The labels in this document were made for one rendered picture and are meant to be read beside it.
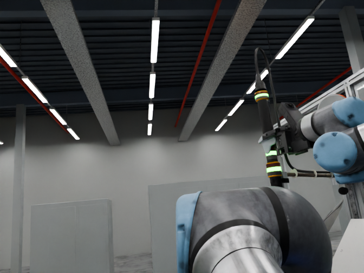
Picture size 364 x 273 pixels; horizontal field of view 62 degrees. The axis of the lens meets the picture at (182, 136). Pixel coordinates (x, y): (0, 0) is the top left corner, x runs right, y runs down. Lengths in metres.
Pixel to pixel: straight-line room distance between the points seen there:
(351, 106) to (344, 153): 0.18
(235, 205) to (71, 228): 7.73
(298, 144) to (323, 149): 0.27
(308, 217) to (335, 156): 0.19
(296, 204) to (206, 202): 0.13
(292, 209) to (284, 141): 0.48
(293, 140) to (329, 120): 0.16
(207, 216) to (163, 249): 6.00
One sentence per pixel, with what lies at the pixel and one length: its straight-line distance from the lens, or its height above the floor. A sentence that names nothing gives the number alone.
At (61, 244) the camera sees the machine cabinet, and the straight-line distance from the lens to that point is 8.16.
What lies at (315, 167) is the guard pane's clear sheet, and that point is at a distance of 2.12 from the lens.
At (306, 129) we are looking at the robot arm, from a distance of 0.85.
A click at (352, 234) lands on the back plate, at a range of 1.41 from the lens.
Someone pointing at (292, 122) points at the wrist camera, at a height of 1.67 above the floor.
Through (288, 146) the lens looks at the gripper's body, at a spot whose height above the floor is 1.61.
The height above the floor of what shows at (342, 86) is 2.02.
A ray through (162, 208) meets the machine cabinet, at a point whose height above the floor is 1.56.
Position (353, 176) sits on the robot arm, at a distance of 0.77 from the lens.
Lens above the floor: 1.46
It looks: 14 degrees up
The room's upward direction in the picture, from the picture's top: 6 degrees counter-clockwise
